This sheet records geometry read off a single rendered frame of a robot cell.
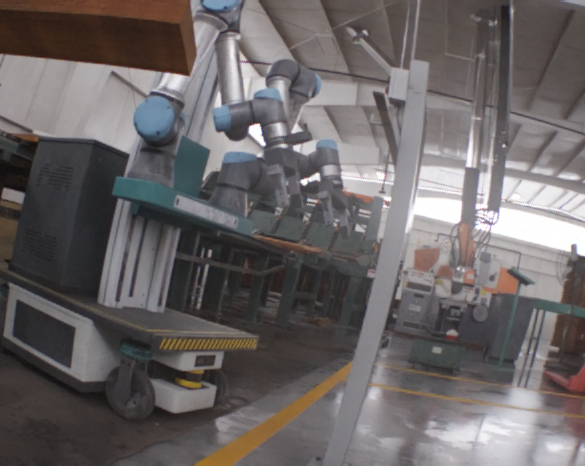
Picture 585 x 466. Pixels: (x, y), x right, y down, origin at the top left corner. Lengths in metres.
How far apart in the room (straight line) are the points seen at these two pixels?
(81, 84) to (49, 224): 9.75
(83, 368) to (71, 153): 0.74
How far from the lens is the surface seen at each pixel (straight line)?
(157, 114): 1.56
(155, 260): 2.10
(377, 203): 11.64
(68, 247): 1.89
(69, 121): 11.47
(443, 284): 10.01
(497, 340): 8.18
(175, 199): 1.72
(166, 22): 0.83
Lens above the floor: 0.56
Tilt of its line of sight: 3 degrees up
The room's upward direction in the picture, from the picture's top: 13 degrees clockwise
